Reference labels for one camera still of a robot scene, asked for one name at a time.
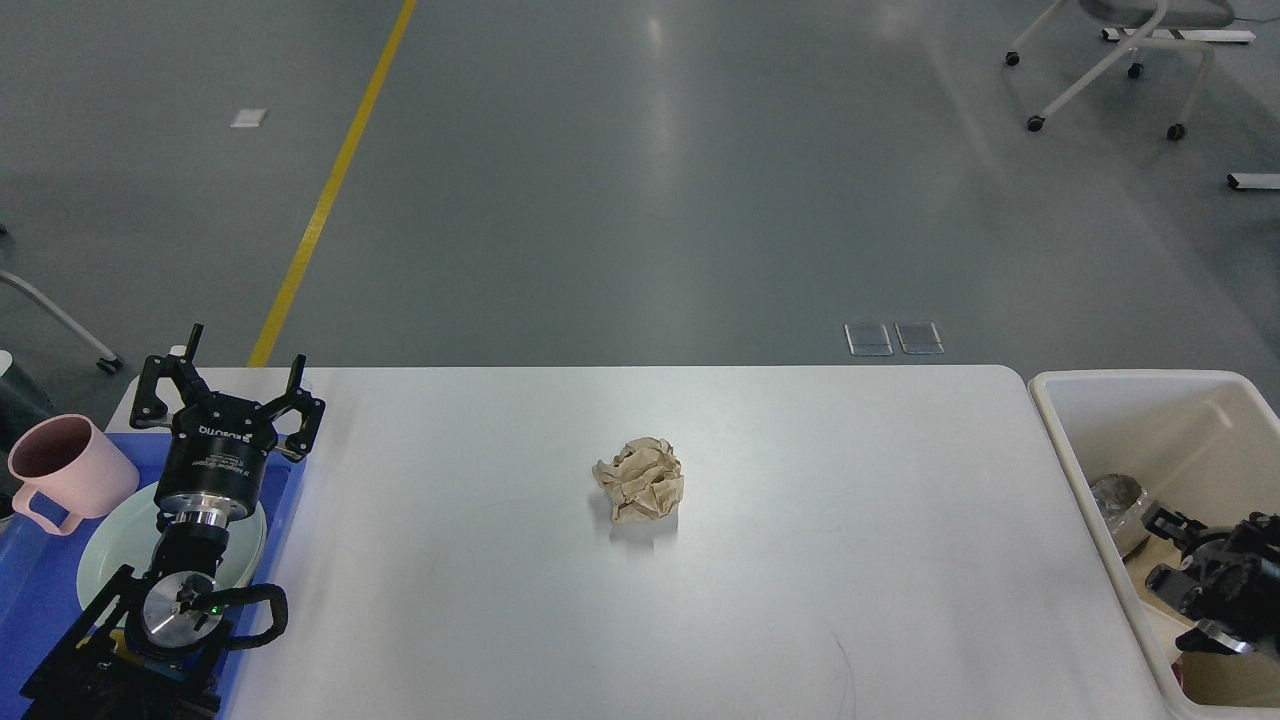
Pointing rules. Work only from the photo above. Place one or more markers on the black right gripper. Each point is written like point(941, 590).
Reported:
point(1232, 599)

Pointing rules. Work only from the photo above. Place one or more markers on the white plastic bin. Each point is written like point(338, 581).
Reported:
point(1203, 443)

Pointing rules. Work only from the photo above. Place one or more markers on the pink mug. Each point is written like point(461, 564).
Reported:
point(69, 471)

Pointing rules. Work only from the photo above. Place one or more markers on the white floor bar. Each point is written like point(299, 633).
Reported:
point(1240, 181)

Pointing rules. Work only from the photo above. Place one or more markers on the floor outlet cover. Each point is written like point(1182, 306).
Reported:
point(868, 339)
point(919, 338)

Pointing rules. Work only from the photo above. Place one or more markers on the left floor outlet cover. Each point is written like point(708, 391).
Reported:
point(868, 339)

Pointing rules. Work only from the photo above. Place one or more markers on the grey chair frame left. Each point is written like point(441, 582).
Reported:
point(107, 361)

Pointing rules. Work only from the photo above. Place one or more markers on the person in jeans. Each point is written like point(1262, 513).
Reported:
point(24, 404)

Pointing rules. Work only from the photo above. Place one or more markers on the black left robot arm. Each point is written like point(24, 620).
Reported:
point(147, 645)

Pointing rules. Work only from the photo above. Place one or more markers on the light green plate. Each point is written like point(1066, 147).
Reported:
point(128, 535)

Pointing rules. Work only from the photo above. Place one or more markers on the right floor outlet cover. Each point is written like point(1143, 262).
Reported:
point(919, 338)

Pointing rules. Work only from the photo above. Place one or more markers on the brown paper ball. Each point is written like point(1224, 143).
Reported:
point(644, 482)

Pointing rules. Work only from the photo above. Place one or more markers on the aluminium foil tray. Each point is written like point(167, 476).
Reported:
point(1122, 502)

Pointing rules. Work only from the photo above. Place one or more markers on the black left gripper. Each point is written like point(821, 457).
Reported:
point(215, 455)

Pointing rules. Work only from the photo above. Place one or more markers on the white office chair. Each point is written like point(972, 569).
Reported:
point(1155, 25)

